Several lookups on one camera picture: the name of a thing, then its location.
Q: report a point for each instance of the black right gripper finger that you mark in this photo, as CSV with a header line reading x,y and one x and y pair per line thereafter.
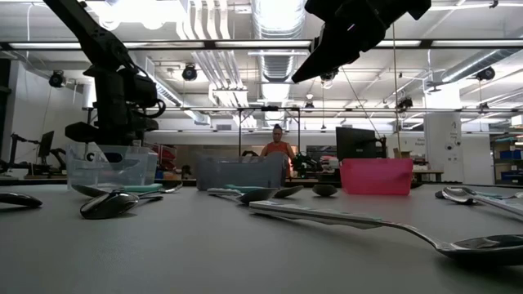
x,y
329,32
331,55

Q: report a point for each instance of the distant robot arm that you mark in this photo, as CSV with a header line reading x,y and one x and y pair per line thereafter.
x,y
306,163

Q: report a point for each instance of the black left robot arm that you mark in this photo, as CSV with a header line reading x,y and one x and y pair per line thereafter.
x,y
90,32

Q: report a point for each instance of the clear plastic container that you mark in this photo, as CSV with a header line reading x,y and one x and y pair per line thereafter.
x,y
81,175

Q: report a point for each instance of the black ceiling spotlight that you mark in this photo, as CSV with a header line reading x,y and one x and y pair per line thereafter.
x,y
189,72
485,73
57,78

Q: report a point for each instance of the black monitor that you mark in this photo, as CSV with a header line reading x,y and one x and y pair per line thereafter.
x,y
355,143
46,145

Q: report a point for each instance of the person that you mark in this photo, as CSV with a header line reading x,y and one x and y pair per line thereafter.
x,y
278,148

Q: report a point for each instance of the red plastic container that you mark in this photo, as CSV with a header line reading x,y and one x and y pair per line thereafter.
x,y
376,177

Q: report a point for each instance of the dark grey translucent container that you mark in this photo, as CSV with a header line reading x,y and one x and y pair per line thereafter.
x,y
241,173

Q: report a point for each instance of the white pillar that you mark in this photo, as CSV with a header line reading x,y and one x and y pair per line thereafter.
x,y
443,139

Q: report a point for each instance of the shelf with blue bins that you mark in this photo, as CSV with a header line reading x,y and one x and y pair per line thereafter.
x,y
506,157

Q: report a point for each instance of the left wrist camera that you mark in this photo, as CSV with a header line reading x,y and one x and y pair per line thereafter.
x,y
143,94

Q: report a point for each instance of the silver ceiling duct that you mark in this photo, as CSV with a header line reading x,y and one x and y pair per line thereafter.
x,y
278,41

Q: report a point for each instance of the black overhead frame bar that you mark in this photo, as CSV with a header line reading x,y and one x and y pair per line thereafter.
x,y
163,45

